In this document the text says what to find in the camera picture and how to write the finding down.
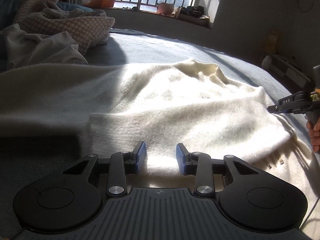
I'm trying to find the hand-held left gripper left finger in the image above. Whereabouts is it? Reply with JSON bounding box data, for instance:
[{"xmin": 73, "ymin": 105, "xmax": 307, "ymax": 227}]
[{"xmin": 62, "ymin": 141, "xmax": 147, "ymax": 197}]

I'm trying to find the cardboard box with dark items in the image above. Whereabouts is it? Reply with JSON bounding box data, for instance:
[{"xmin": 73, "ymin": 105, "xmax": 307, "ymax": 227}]
[{"xmin": 174, "ymin": 5, "xmax": 210, "ymax": 27}]

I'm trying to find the orange bag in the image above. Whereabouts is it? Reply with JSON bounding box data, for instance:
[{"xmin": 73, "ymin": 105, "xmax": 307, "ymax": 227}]
[{"xmin": 94, "ymin": 0, "xmax": 116, "ymax": 8}]

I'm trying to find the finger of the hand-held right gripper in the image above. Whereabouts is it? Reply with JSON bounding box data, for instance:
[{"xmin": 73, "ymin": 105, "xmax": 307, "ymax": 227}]
[{"xmin": 267, "ymin": 104, "xmax": 285, "ymax": 114}]

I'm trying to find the pink checked blanket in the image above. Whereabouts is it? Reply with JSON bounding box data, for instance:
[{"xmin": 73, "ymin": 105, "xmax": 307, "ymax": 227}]
[{"xmin": 12, "ymin": 0, "xmax": 116, "ymax": 55}]

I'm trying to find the cream knitted sweater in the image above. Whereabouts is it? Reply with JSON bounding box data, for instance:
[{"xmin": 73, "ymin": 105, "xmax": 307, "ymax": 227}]
[{"xmin": 0, "ymin": 57, "xmax": 299, "ymax": 188}]

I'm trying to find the pink ceramic pot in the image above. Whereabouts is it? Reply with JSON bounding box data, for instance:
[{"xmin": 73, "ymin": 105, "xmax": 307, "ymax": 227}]
[{"xmin": 156, "ymin": 1, "xmax": 175, "ymax": 15}]

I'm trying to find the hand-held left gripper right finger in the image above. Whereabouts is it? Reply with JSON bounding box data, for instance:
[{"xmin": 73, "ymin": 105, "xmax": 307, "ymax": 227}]
[{"xmin": 176, "ymin": 143, "xmax": 260, "ymax": 197}]

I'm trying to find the bed with grey sheet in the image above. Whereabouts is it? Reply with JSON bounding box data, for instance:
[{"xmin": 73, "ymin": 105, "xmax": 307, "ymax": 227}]
[{"xmin": 0, "ymin": 27, "xmax": 320, "ymax": 240}]

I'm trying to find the large white cloth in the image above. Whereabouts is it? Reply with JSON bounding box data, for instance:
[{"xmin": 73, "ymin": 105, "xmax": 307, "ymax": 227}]
[{"xmin": 2, "ymin": 23, "xmax": 89, "ymax": 68}]

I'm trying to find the yellow box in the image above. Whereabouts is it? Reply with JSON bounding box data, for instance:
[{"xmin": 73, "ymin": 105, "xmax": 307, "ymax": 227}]
[{"xmin": 264, "ymin": 31, "xmax": 280, "ymax": 53}]

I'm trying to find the blue pillow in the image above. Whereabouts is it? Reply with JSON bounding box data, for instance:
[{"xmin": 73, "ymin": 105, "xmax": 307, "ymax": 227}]
[{"xmin": 0, "ymin": 0, "xmax": 94, "ymax": 24}]

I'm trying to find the white side table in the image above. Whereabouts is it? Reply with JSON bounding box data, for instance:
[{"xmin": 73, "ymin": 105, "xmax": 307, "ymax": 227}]
[{"xmin": 264, "ymin": 52, "xmax": 313, "ymax": 88}]

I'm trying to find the person's right hand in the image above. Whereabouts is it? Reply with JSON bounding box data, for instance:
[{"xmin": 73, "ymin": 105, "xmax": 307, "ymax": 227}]
[{"xmin": 307, "ymin": 116, "xmax": 320, "ymax": 153}]

